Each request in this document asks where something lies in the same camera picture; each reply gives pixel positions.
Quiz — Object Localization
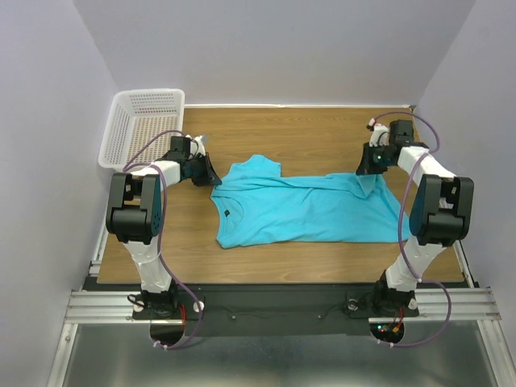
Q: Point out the turquoise t shirt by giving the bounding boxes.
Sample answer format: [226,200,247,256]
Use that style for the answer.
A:
[211,155,410,248]

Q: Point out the white perforated plastic basket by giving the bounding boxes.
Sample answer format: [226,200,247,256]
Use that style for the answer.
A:
[98,89,185,172]

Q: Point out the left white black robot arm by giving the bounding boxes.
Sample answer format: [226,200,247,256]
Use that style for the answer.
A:
[106,130,222,319]

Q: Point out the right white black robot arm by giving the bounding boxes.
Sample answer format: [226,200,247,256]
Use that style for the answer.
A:
[356,118,474,314]

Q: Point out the left white knob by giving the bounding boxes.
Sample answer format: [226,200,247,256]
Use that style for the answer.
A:
[193,301,204,313]

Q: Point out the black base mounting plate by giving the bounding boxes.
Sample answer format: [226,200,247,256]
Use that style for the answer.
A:
[132,283,418,340]

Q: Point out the right metal knob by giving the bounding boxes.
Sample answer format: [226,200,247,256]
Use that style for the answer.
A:
[347,298,359,311]

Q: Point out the circuit board with leds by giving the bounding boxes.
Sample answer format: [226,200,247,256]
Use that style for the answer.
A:
[369,322,405,343]

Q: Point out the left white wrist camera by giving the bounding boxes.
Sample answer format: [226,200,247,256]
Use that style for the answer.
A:
[189,135,207,158]

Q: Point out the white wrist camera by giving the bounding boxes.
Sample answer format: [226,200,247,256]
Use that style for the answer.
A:
[189,135,207,158]
[367,119,390,148]

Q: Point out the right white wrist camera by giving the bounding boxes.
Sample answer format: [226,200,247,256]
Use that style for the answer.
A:
[367,119,390,148]

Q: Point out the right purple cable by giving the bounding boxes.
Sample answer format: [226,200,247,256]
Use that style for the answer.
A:
[370,111,452,348]

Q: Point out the aluminium frame rail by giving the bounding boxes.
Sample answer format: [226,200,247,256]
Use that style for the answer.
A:
[64,288,501,324]

